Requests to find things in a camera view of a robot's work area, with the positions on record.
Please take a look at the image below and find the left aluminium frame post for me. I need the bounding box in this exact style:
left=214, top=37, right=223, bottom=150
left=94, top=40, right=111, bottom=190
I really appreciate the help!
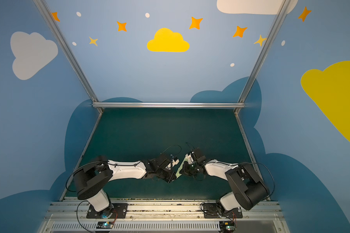
left=33, top=0, right=99, bottom=102

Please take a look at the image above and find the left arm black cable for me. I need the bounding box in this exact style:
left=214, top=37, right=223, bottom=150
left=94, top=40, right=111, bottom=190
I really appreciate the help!
left=65, top=144, right=183, bottom=233

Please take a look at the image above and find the right aluminium frame post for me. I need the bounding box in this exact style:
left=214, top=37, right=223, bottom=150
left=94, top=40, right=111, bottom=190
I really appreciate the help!
left=238, top=0, right=291, bottom=103

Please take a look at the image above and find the aluminium front rail bed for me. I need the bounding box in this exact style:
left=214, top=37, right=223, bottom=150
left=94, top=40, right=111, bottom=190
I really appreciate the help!
left=38, top=198, right=290, bottom=233

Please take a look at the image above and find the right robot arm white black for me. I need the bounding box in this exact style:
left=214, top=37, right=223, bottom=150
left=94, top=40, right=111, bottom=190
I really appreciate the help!
left=177, top=148, right=270, bottom=218

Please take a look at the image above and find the left green controller board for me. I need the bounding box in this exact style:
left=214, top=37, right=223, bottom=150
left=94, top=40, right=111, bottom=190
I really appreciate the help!
left=96, top=221, right=114, bottom=229

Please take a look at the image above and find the dark green table mat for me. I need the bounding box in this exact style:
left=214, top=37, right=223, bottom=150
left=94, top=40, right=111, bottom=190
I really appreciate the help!
left=81, top=109, right=250, bottom=200

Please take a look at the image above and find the back horizontal aluminium bar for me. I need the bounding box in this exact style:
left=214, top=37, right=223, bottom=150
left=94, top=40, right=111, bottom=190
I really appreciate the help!
left=92, top=102, right=245, bottom=109

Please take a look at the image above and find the light green paper sheet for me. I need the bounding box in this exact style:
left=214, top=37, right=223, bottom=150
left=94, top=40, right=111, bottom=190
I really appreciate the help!
left=176, top=154, right=189, bottom=178

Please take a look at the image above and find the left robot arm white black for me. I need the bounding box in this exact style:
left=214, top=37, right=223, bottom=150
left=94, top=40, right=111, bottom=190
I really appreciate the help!
left=72, top=153, right=179, bottom=219

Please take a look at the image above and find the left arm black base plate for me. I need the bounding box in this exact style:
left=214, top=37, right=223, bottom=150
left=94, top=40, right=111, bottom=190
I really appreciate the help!
left=86, top=203, right=128, bottom=219

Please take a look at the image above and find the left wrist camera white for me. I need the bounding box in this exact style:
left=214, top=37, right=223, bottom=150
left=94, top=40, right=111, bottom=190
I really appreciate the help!
left=172, top=158, right=179, bottom=167

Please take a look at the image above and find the aluminium frame post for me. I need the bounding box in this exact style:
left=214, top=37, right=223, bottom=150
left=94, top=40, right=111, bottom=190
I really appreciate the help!
left=238, top=0, right=291, bottom=103
left=33, top=0, right=99, bottom=102

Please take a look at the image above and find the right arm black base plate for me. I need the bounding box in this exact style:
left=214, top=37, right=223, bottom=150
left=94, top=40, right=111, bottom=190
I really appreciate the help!
left=200, top=203, right=243, bottom=219

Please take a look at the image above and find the green controller board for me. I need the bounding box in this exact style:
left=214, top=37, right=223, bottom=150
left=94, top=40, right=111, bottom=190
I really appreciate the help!
left=219, top=221, right=235, bottom=233
left=96, top=221, right=114, bottom=229

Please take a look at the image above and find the right green controller board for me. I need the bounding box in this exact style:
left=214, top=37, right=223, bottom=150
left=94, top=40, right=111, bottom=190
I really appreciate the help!
left=219, top=221, right=235, bottom=233

